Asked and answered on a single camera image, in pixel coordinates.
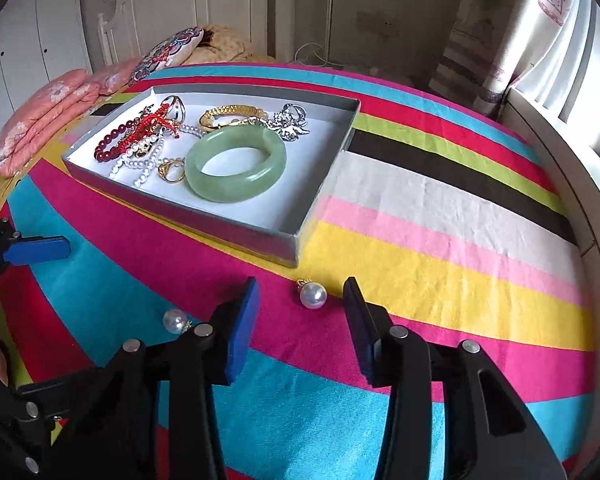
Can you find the white window sill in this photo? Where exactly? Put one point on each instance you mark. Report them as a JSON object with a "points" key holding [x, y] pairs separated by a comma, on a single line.
{"points": [[555, 160]]}

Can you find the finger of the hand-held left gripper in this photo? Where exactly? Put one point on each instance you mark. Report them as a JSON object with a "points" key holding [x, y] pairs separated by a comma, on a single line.
{"points": [[35, 250], [45, 390]]}

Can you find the silver flower brooch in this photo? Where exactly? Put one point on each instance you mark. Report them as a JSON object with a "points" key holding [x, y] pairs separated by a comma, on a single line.
{"points": [[290, 122]]}

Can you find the wall socket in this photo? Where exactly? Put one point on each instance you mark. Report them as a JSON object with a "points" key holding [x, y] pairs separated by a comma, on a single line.
{"points": [[377, 24]]}

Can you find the grey cardboard jewelry box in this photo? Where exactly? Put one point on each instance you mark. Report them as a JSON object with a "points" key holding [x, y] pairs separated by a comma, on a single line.
{"points": [[280, 205]]}

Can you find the white wardrobe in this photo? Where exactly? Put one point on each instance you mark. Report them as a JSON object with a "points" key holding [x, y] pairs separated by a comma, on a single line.
{"points": [[30, 25]]}

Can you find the sheer white curtain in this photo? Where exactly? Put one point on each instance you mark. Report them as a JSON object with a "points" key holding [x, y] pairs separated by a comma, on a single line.
{"points": [[580, 85]]}

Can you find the patterned striped curtain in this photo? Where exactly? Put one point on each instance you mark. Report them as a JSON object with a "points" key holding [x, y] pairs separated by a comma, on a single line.
{"points": [[480, 35]]}

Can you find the green jade bangle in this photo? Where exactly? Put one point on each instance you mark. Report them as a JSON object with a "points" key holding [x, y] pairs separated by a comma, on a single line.
{"points": [[200, 180]]}

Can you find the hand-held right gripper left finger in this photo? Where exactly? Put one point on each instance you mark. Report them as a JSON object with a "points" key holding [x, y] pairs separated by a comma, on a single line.
{"points": [[240, 330]]}

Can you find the colourful striped bed cover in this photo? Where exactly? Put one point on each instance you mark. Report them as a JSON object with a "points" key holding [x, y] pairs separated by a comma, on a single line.
{"points": [[430, 210]]}

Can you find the patterned floral cushion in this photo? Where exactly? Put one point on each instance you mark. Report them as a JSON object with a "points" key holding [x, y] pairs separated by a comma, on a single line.
{"points": [[165, 52]]}

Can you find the beige quilt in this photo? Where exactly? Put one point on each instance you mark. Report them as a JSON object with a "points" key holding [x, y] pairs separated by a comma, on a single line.
{"points": [[230, 42]]}

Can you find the pink floral quilt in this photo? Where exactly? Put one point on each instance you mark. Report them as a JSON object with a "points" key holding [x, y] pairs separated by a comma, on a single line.
{"points": [[45, 105]]}

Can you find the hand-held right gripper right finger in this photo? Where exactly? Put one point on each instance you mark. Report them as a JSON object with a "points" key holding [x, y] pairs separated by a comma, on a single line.
{"points": [[355, 330]]}

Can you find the pearl earring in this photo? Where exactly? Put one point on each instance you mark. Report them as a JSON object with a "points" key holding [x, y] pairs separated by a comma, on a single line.
{"points": [[312, 295], [174, 320]]}

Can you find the small pink floral pillow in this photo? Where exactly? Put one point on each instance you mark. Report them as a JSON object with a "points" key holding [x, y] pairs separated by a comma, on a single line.
{"points": [[115, 77]]}

